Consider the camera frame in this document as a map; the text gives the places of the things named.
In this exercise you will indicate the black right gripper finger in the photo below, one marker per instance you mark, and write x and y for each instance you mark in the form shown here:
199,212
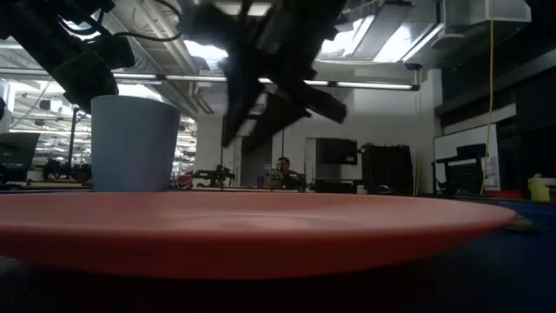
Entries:
278,115
241,100

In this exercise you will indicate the light blue plastic cup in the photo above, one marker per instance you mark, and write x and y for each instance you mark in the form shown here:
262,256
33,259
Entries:
134,148

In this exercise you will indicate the salmon pink plastic plate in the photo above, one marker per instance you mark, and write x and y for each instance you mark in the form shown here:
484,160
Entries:
260,235

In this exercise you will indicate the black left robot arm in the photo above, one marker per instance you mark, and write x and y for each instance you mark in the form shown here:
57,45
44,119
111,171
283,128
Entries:
26,26

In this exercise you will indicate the black background robot arm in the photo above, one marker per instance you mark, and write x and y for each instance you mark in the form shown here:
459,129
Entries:
215,176

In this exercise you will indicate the person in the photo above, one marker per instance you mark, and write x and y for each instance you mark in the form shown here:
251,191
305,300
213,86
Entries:
285,167

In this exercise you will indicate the green plant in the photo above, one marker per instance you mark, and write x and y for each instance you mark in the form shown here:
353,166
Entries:
276,177

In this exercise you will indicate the black background robot rig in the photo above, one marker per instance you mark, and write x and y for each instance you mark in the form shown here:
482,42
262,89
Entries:
65,169

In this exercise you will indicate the red chair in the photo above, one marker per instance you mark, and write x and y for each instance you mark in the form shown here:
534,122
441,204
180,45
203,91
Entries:
185,180

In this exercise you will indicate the long ceiling light bar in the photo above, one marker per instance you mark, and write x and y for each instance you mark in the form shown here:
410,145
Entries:
373,85

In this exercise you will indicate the dark computer monitor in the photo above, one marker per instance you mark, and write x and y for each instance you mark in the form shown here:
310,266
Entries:
17,150

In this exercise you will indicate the black cabinet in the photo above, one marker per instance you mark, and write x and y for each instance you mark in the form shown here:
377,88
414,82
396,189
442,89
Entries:
386,167

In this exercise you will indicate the whiteboard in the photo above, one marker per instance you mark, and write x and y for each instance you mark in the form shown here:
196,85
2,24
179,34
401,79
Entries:
460,137

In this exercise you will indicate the black perforated cart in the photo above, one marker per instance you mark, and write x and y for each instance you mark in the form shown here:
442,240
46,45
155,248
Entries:
465,176

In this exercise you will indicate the red box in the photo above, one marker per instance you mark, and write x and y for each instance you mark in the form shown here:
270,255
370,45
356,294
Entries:
504,194

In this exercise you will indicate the pale green plastic utensil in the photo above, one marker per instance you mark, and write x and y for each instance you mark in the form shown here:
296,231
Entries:
521,224

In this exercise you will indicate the yellow plastic bottle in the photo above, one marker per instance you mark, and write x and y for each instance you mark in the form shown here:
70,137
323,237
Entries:
539,190

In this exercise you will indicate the black metal gantry frame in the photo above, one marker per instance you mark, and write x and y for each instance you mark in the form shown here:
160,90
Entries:
282,148

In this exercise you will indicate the black wall screen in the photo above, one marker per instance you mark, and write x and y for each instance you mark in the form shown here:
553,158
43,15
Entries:
336,151

